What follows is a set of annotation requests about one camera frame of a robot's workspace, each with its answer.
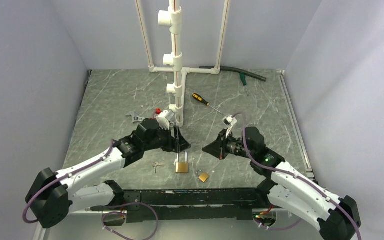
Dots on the aluminium frame rail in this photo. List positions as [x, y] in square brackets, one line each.
[188, 204]

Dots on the small brass padlock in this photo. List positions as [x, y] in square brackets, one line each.
[202, 176]

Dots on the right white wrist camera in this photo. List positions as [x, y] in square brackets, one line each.
[230, 121]

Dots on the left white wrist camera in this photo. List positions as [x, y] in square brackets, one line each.
[165, 118]

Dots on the yellow black screwdriver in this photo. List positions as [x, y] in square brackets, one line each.
[201, 100]

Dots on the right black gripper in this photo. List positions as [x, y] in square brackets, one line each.
[218, 148]

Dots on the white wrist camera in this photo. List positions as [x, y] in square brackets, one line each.
[165, 118]
[230, 121]

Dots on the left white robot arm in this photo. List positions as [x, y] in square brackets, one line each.
[86, 172]

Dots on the white PVC pipe frame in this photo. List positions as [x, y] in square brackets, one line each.
[172, 18]

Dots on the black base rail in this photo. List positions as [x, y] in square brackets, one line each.
[188, 204]

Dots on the silver key bunch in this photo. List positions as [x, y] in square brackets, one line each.
[155, 166]

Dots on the red handled adjustable wrench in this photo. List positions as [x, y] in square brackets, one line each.
[135, 118]

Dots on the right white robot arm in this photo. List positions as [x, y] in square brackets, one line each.
[304, 192]

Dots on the green screwdriver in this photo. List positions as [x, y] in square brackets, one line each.
[242, 77]

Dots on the large brass padlock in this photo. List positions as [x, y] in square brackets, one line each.
[181, 167]

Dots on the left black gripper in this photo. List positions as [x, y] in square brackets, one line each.
[176, 144]

